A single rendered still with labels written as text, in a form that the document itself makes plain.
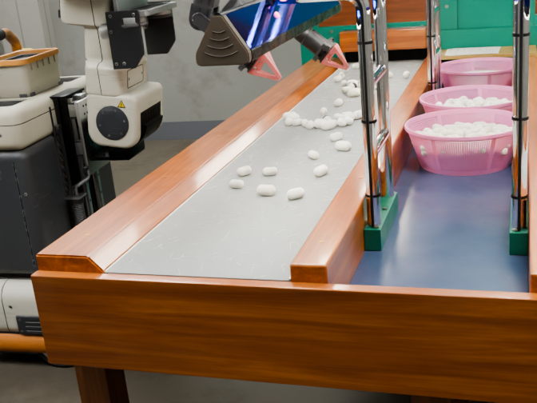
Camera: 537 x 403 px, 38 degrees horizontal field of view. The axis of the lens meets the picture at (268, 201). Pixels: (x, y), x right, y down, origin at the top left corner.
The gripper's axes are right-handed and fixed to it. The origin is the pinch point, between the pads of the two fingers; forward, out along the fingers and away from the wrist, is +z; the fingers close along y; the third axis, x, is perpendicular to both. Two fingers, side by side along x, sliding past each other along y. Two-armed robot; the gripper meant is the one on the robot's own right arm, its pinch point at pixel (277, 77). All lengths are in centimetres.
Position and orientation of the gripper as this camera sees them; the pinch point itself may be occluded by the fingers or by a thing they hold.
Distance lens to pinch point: 204.6
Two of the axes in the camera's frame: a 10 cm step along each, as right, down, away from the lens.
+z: 7.8, 6.2, -0.1
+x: -5.5, 7.0, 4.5
